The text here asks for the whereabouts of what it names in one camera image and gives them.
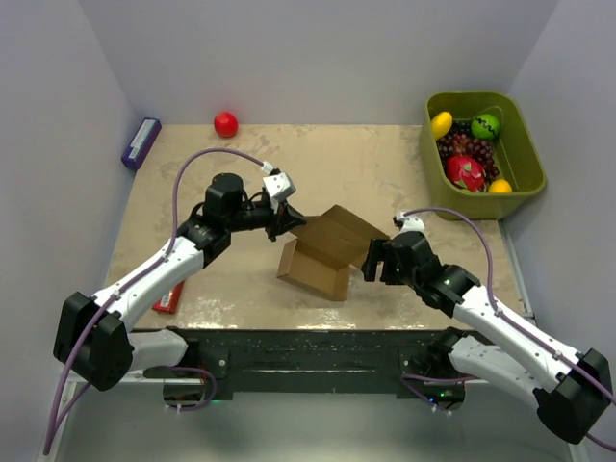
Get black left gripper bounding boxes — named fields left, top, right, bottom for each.
left=226, top=198, right=306, bottom=244

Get brown cardboard box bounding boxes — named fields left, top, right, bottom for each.
left=276, top=205, right=388, bottom=301

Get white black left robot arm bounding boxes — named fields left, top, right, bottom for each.
left=53, top=169, right=306, bottom=391

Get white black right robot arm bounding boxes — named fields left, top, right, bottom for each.
left=361, top=231, right=615, bottom=445

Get red rectangular box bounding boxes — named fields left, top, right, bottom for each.
left=152, top=281, right=185, bottom=315

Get purple rectangular box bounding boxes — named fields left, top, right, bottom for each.
left=121, top=117, right=162, bottom=171

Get red tomato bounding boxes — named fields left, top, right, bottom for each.
left=214, top=112, right=239, bottom=139

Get red dragon fruit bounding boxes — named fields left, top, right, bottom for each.
left=446, top=155, right=486, bottom=193

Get dark red grapes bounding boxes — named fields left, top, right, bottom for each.
left=436, top=121, right=501, bottom=182

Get small orange fruit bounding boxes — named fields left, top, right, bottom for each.
left=488, top=178, right=513, bottom=193

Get yellow lemon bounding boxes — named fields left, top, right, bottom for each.
left=430, top=112, right=453, bottom=141

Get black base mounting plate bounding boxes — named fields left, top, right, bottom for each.
left=144, top=327, right=468, bottom=403

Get green striped toy ball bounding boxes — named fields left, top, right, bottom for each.
left=471, top=113, right=501, bottom=141

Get green plastic bin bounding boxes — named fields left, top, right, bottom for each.
left=419, top=91, right=547, bottom=219

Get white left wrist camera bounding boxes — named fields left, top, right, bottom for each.
left=263, top=171, right=296, bottom=203

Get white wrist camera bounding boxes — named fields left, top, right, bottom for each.
left=263, top=171, right=296, bottom=203
left=393, top=213, right=425, bottom=237

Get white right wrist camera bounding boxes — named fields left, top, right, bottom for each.
left=393, top=213, right=425, bottom=237

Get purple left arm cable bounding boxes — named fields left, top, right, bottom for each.
left=42, top=147, right=273, bottom=456

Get aluminium rail frame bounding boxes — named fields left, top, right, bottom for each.
left=36, top=218, right=591, bottom=462

